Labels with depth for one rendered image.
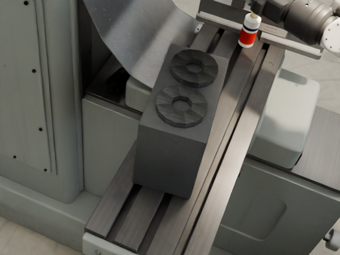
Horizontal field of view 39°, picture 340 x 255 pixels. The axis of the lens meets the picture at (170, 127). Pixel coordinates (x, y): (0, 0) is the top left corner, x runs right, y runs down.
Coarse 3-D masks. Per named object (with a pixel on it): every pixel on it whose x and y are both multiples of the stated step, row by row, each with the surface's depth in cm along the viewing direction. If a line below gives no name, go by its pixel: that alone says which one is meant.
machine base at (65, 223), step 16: (0, 176) 175; (0, 192) 174; (16, 192) 171; (32, 192) 172; (80, 192) 174; (0, 208) 178; (16, 208) 174; (32, 208) 172; (48, 208) 170; (64, 208) 170; (80, 208) 170; (32, 224) 177; (48, 224) 173; (64, 224) 170; (80, 224) 168; (64, 240) 177; (80, 240) 171
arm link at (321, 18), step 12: (336, 0) 98; (312, 12) 97; (324, 12) 97; (336, 12) 98; (312, 24) 97; (324, 24) 97; (336, 24) 93; (300, 36) 101; (312, 36) 98; (324, 36) 94; (336, 36) 93; (324, 48) 97; (336, 48) 93
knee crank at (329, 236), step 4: (332, 232) 139; (336, 232) 138; (324, 236) 140; (328, 236) 139; (332, 236) 137; (336, 236) 137; (324, 240) 140; (328, 240) 139; (332, 240) 137; (336, 240) 137; (328, 244) 138; (332, 244) 137; (336, 244) 137; (328, 248) 139; (332, 248) 138; (336, 248) 137
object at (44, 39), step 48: (0, 0) 111; (48, 0) 107; (0, 48) 124; (48, 48) 118; (96, 48) 133; (0, 96) 139; (48, 96) 131; (0, 144) 159; (48, 144) 148; (48, 192) 170
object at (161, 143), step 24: (168, 72) 88; (192, 72) 87; (216, 72) 88; (168, 96) 83; (192, 96) 84; (216, 96) 86; (144, 120) 81; (168, 120) 80; (192, 120) 80; (144, 144) 84; (168, 144) 82; (192, 144) 80; (144, 168) 89; (168, 168) 87; (192, 168) 85; (168, 192) 93
